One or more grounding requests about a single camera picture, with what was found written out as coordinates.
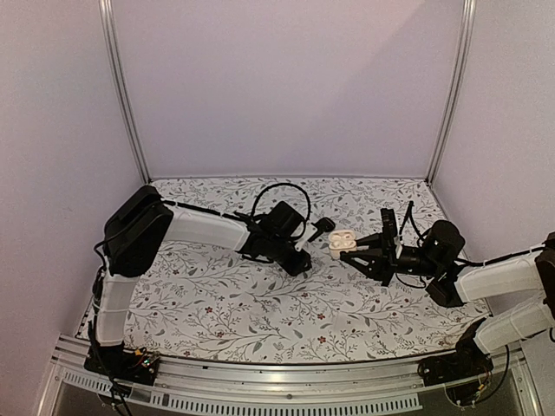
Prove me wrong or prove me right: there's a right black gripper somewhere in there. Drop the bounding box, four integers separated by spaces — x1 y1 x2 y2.
341 232 442 287

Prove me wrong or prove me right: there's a white round earbud case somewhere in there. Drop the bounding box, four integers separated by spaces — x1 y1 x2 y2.
329 230 357 260

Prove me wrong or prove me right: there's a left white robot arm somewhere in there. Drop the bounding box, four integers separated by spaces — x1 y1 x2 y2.
89 185 318 376

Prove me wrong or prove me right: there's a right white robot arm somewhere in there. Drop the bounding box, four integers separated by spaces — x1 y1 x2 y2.
329 209 554 378

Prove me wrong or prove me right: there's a floral tablecloth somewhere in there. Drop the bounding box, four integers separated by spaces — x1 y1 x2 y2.
123 178 489 364

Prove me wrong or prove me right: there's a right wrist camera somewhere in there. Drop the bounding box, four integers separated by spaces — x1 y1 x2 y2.
381 208 402 258

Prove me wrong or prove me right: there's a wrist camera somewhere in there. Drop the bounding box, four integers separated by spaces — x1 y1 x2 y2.
295 218 336 251
381 208 402 258

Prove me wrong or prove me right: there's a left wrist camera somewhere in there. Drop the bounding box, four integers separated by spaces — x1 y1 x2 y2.
295 218 336 251

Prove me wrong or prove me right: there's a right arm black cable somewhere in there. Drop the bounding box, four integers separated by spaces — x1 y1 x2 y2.
398 199 430 244

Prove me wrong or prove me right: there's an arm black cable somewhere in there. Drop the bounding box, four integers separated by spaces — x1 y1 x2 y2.
251 184 312 226
398 199 430 244

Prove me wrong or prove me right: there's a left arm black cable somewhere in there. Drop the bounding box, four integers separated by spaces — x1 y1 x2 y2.
251 184 312 226

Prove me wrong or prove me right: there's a front aluminium rail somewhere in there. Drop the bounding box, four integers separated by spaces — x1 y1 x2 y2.
37 336 543 415

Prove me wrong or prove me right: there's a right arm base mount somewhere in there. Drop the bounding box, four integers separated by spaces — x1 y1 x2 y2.
417 318 493 387

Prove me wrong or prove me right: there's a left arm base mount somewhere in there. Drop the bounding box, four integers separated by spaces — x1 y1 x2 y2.
84 343 160 386

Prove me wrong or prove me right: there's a right aluminium frame post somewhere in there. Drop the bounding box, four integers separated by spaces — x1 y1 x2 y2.
425 0 476 187

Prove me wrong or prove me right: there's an aluminium frame post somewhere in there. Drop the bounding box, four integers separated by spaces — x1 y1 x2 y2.
98 0 152 184
425 0 476 187

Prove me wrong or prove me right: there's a left aluminium frame post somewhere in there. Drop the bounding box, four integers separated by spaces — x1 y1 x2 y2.
98 0 152 184

